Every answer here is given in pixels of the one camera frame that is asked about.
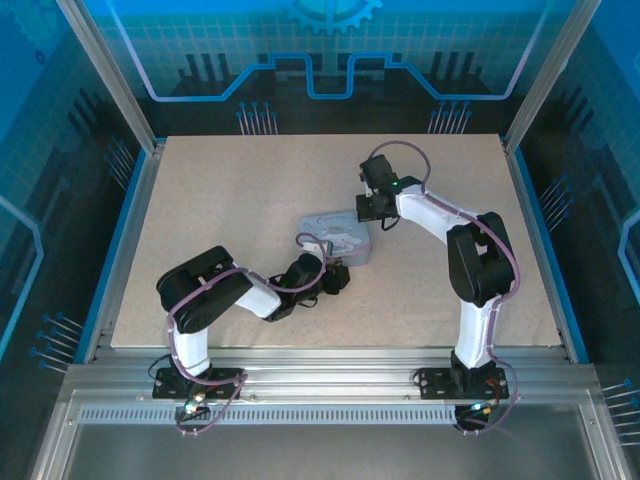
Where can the grey plastic pouch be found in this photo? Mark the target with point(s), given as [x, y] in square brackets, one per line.
[335, 235]

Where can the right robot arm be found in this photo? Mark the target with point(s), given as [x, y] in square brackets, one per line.
[425, 212]

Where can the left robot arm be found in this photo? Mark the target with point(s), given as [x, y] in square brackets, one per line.
[260, 300]

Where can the aluminium mounting rail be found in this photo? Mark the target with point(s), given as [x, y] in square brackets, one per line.
[330, 375]

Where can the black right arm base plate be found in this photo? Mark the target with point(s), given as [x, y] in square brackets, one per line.
[430, 382]

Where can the aluminium table side rail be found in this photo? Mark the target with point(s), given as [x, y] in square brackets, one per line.
[125, 250]
[537, 250]

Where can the aluminium frame post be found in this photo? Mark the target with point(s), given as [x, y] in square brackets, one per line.
[110, 75]
[550, 75]

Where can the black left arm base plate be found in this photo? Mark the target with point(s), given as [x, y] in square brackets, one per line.
[165, 382]

